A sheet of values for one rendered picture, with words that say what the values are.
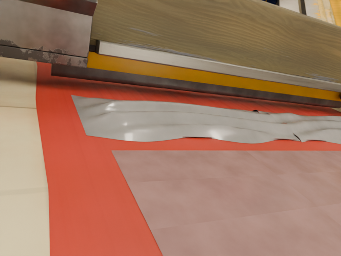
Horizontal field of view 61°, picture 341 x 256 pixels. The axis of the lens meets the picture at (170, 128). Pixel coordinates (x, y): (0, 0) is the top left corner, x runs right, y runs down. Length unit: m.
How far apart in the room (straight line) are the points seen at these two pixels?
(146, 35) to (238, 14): 0.09
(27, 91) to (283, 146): 0.20
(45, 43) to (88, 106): 0.05
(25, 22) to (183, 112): 0.12
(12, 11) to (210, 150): 0.15
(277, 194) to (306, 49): 0.23
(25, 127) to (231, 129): 0.14
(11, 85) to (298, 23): 0.28
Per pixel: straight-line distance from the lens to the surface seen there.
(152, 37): 0.26
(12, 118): 0.18
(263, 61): 0.33
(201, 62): 0.27
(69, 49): 0.23
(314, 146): 0.27
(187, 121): 0.21
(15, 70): 0.28
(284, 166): 0.20
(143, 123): 0.19
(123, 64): 0.26
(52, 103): 0.21
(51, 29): 0.22
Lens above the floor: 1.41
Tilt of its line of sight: 47 degrees down
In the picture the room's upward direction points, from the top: 37 degrees clockwise
